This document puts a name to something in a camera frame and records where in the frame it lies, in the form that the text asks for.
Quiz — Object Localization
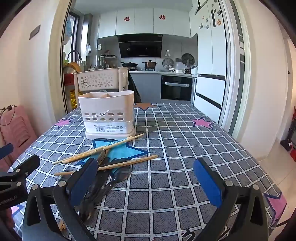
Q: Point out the black range hood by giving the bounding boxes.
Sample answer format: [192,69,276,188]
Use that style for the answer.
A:
[117,34,163,58]

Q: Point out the black frying pan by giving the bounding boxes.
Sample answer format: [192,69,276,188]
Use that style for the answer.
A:
[120,61,139,70]

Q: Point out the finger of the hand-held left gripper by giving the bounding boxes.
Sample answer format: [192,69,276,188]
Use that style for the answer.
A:
[0,154,41,186]
[0,143,14,160]

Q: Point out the black kitchen faucet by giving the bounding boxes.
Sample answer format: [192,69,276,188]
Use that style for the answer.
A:
[67,50,81,62]

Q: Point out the black desk fan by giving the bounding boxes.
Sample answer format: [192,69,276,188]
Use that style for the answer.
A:
[181,53,195,69]

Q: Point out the blue patterned wooden chopstick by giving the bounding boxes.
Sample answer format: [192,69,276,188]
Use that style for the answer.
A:
[75,136,134,165]

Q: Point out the white sliding door frame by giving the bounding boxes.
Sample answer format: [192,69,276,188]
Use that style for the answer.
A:
[218,0,252,136]

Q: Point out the black hanging cloth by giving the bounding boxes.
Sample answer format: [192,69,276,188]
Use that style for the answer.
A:
[128,72,142,103]

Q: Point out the grey wall switch plate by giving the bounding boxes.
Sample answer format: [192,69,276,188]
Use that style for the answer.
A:
[30,24,41,40]

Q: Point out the white plastic trolley cart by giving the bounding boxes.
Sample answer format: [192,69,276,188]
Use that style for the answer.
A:
[73,67,129,108]

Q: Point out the grey checked star tablecloth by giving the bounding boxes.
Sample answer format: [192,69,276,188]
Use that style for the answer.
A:
[7,102,288,241]

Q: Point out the golden metal basin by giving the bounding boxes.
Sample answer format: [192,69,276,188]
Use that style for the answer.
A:
[63,62,81,75]

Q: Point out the grey kitchen base cabinet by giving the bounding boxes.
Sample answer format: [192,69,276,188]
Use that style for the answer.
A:
[129,71,162,103]

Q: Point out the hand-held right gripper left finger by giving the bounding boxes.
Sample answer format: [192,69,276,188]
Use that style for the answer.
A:
[22,158,99,241]

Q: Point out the red floor object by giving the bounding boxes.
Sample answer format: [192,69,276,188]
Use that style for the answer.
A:
[289,139,296,163]

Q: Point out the black built-in oven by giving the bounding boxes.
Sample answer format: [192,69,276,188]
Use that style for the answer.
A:
[160,75,193,101]

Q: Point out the pink plastic chair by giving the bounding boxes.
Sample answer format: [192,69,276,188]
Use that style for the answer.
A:
[0,105,37,163]

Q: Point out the white upper kitchen cabinets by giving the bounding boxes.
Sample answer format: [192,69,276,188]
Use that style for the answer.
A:
[98,8,192,39]

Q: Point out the gold foil wrap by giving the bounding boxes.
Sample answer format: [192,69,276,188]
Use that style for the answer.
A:
[69,89,80,109]

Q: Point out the black cable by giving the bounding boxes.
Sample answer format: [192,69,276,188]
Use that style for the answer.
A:
[0,105,18,126]

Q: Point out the group of fridge magnets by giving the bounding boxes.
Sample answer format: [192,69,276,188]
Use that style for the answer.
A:
[199,9,223,29]

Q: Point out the white refrigerator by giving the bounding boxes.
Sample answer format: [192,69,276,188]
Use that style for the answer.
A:
[193,0,227,122]

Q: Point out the small grey desk fan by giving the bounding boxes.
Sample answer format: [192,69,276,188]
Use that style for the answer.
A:
[162,58,174,70]

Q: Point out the grey spoon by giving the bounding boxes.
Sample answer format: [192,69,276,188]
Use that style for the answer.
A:
[95,149,107,164]

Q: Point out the copper cooking pot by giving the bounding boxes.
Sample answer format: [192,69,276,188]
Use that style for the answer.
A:
[142,60,158,70]

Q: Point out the white plastic utensil holder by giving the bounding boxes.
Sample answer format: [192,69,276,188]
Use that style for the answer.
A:
[78,90,136,140]

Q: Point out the spice rack with jars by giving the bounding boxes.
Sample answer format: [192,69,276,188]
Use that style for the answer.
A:
[105,54,117,67]

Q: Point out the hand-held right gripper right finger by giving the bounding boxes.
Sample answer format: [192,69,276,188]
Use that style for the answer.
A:
[193,158,270,241]

